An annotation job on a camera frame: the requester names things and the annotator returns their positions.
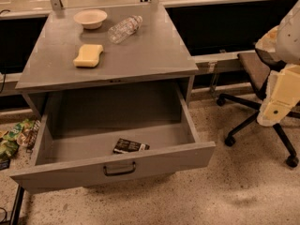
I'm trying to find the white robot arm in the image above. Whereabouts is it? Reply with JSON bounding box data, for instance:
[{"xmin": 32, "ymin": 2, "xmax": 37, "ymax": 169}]
[{"xmin": 255, "ymin": 1, "xmax": 300, "ymax": 127}]

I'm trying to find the green snack bag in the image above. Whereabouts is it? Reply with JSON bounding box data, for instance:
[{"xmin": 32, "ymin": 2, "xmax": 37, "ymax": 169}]
[{"xmin": 0, "ymin": 119, "xmax": 34, "ymax": 160}]

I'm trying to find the clear plastic water bottle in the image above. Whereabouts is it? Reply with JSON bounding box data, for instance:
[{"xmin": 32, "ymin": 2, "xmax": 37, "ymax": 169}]
[{"xmin": 108, "ymin": 15, "xmax": 143, "ymax": 44}]

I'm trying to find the beige paper bowl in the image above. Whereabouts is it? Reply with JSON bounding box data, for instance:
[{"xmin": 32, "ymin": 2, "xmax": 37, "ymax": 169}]
[{"xmin": 73, "ymin": 9, "xmax": 107, "ymax": 30}]

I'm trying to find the black drawer handle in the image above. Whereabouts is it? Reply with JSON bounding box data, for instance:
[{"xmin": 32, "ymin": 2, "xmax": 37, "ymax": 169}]
[{"xmin": 103, "ymin": 162, "xmax": 136, "ymax": 177}]

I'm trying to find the black office chair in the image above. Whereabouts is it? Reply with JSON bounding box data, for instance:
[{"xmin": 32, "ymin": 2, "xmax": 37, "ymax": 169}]
[{"xmin": 217, "ymin": 51, "xmax": 299, "ymax": 168}]

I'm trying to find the yellow sponge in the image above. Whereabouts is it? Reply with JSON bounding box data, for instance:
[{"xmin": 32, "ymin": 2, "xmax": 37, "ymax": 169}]
[{"xmin": 73, "ymin": 44, "xmax": 103, "ymax": 68}]

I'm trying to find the black cart leg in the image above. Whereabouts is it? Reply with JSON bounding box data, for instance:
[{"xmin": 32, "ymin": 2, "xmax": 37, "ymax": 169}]
[{"xmin": 9, "ymin": 186, "xmax": 24, "ymax": 225}]

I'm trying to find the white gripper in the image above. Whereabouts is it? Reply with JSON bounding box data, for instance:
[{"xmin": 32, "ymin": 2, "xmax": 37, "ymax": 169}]
[{"xmin": 257, "ymin": 64, "xmax": 300, "ymax": 127}]

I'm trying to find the grey top drawer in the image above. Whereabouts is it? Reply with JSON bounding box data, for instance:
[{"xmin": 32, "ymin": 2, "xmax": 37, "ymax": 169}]
[{"xmin": 9, "ymin": 82, "xmax": 215, "ymax": 194}]

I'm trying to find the black rxbar chocolate bar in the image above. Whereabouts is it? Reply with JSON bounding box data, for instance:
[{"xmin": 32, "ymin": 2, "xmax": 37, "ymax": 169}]
[{"xmin": 112, "ymin": 139, "xmax": 150, "ymax": 154}]

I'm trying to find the grey cabinet counter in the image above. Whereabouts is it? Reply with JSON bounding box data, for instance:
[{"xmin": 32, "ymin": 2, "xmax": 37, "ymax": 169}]
[{"xmin": 16, "ymin": 3, "xmax": 198, "ymax": 114}]

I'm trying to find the brown snack bag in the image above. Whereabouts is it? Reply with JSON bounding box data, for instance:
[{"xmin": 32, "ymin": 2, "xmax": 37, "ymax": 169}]
[{"xmin": 26, "ymin": 120, "xmax": 40, "ymax": 149}]

